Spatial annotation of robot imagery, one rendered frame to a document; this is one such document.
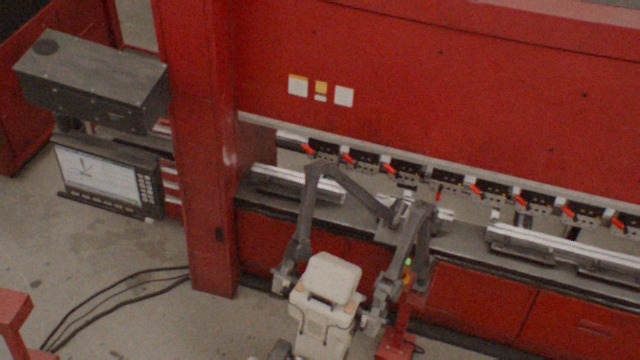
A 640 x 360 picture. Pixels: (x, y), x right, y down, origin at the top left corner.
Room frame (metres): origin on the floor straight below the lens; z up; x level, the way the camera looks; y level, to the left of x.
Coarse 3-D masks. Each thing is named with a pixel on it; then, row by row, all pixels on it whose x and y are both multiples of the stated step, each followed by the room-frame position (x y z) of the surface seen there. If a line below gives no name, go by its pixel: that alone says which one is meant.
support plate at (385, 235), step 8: (392, 200) 2.53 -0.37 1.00; (408, 216) 2.44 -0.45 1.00; (376, 232) 2.33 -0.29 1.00; (384, 232) 2.33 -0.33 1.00; (392, 232) 2.34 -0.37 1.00; (400, 232) 2.34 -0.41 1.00; (376, 240) 2.28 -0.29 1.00; (384, 240) 2.28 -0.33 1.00; (392, 240) 2.29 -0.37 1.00; (400, 240) 2.29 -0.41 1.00
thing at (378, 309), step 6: (372, 300) 1.82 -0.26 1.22; (378, 300) 1.81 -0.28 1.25; (372, 306) 1.79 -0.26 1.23; (378, 306) 1.78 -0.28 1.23; (384, 306) 1.79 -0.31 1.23; (366, 312) 1.76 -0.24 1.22; (372, 312) 1.76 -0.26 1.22; (378, 312) 1.76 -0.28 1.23; (384, 312) 1.77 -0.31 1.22; (372, 318) 1.74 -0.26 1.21; (378, 318) 1.74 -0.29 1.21; (384, 318) 1.75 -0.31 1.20
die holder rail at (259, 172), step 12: (252, 168) 2.69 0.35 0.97; (264, 168) 2.70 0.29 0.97; (276, 168) 2.70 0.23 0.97; (252, 180) 2.68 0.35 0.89; (264, 180) 2.67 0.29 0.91; (276, 180) 2.65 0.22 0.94; (288, 180) 2.64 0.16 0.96; (300, 180) 2.64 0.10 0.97; (324, 180) 2.65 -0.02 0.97; (324, 192) 2.60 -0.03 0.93; (336, 192) 2.58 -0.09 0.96
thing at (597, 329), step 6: (582, 324) 2.18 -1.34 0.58; (588, 324) 2.18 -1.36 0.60; (594, 324) 2.17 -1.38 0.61; (600, 324) 2.17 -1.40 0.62; (582, 330) 2.16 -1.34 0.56; (588, 330) 2.17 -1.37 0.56; (594, 330) 2.17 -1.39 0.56; (600, 330) 2.16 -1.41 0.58; (606, 330) 2.16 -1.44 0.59; (612, 330) 2.15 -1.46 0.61; (600, 336) 2.15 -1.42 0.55; (606, 336) 2.14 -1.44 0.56
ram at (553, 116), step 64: (256, 0) 2.66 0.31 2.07; (320, 0) 2.61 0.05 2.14; (256, 64) 2.66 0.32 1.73; (320, 64) 2.60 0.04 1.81; (384, 64) 2.54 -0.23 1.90; (448, 64) 2.49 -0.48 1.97; (512, 64) 2.44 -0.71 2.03; (576, 64) 2.39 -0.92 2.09; (320, 128) 2.60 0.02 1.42; (384, 128) 2.53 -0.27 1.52; (448, 128) 2.47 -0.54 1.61; (512, 128) 2.42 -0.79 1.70; (576, 128) 2.37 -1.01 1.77
